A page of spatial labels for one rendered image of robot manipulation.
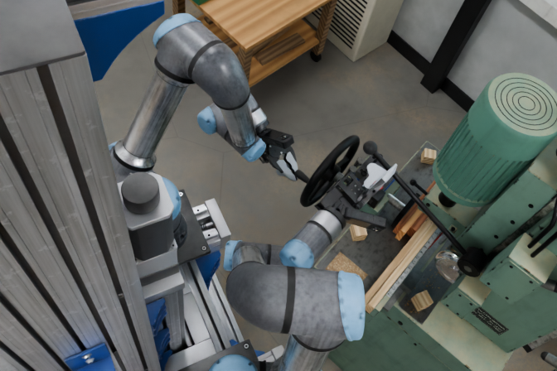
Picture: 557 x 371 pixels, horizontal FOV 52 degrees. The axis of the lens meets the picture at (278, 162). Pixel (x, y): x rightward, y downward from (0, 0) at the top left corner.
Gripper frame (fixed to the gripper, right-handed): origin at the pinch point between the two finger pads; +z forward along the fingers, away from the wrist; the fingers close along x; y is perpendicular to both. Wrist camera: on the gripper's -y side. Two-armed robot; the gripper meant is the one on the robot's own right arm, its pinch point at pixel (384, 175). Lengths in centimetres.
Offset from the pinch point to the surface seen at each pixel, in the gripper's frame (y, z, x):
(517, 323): -53, 1, 4
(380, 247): -17.1, -3.0, 22.3
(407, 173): -9.3, 23.4, 25.0
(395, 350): -50, -10, 50
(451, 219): -22.1, 8.8, 4.3
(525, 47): -19, 146, 60
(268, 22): 70, 70, 88
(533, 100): -6.4, 14.6, -37.4
